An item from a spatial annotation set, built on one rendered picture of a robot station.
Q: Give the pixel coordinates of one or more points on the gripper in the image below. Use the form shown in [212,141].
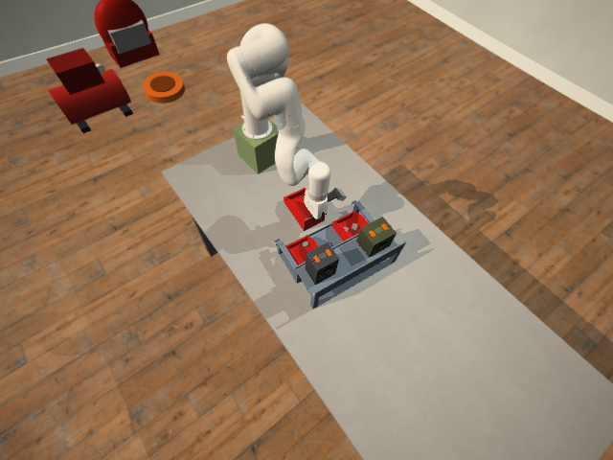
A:
[317,208]

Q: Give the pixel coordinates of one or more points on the grey metal shelf rack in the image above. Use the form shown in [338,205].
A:
[353,267]

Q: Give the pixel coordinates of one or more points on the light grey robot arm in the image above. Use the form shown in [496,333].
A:
[274,95]

